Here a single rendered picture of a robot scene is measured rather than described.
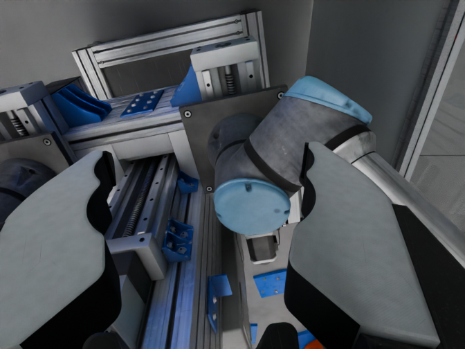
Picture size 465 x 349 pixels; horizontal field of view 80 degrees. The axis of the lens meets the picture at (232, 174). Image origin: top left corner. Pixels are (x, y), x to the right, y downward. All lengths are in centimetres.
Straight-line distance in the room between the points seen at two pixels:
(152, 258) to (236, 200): 20
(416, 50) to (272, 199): 54
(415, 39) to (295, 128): 50
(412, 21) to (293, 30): 88
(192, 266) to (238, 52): 42
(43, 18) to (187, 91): 119
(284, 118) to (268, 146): 4
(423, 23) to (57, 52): 158
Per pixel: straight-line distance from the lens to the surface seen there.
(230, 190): 40
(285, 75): 167
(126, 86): 150
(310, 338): 363
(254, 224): 44
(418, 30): 82
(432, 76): 75
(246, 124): 55
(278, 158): 39
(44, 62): 185
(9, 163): 75
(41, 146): 72
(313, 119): 38
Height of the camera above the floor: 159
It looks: 57 degrees down
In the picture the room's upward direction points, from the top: 175 degrees clockwise
